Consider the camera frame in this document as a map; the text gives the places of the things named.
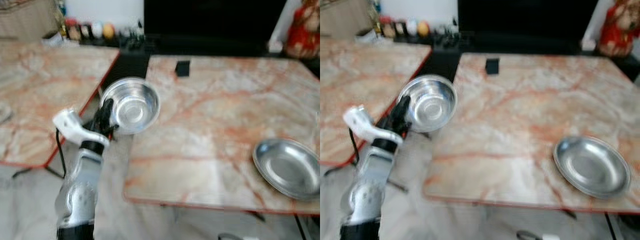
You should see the steel bowl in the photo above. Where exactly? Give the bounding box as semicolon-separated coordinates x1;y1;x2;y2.
100;77;161;136
397;74;458;133

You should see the marble pattern folding table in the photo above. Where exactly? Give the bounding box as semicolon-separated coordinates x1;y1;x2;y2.
0;39;121;169
320;38;433;167

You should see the black television stand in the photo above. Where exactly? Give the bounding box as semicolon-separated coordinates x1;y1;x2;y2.
395;32;640;83
80;34;321;91

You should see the black folding table leg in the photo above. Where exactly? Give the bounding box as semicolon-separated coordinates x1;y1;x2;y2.
12;166;66;180
324;162;359;177

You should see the white crumpled paper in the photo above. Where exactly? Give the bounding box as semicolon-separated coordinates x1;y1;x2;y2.
42;32;67;49
357;29;384;45

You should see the red topped jar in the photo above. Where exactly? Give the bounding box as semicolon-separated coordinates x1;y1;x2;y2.
65;18;83;41
379;15;397;39

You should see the large marble pattern table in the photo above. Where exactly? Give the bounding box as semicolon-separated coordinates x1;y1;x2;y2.
422;52;640;215
123;54;321;217

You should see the beige woven basket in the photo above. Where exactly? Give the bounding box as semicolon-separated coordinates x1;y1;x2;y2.
0;0;59;41
320;0;375;39

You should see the steel plate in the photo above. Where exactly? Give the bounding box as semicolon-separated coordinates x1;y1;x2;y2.
553;135;632;200
252;138;321;202

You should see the red dressed figurine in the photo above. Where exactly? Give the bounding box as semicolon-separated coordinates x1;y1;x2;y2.
285;0;321;60
598;0;640;58

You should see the black television screen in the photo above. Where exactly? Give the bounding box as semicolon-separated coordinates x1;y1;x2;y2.
143;0;289;52
457;0;600;51

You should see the black large table leg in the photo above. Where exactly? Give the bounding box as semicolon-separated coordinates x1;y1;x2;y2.
604;213;620;240
294;215;309;240

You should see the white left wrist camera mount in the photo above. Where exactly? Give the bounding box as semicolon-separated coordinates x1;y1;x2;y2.
52;108;110;147
343;105;404;145

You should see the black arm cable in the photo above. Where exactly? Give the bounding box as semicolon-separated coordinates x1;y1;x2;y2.
55;128;69;179
348;127;362;167

